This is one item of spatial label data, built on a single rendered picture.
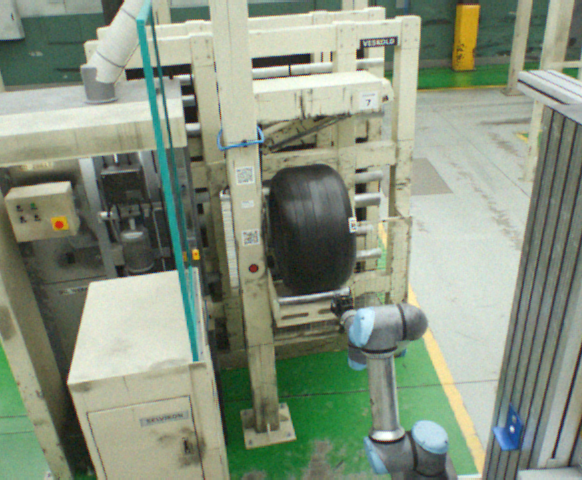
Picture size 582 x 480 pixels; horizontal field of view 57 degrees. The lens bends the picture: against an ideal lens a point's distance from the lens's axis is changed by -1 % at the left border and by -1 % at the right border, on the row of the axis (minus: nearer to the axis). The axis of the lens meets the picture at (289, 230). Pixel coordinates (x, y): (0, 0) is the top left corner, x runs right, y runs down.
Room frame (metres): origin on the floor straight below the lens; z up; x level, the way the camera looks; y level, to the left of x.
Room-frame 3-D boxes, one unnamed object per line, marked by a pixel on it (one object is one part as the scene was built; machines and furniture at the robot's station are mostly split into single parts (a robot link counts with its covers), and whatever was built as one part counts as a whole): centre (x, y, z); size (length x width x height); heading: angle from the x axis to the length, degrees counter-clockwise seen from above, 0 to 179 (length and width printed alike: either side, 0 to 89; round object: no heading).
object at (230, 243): (2.12, 0.26, 1.19); 0.05 x 0.04 x 0.48; 10
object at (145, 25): (1.52, 0.34, 1.74); 0.55 x 0.02 x 0.95; 10
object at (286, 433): (2.16, 0.18, 0.02); 0.27 x 0.27 x 0.04; 10
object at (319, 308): (2.09, -0.09, 0.83); 0.36 x 0.09 x 0.06; 100
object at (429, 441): (1.22, -0.41, 0.88); 0.13 x 0.12 x 0.14; 97
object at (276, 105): (2.54, -0.14, 1.71); 0.61 x 0.25 x 0.15; 100
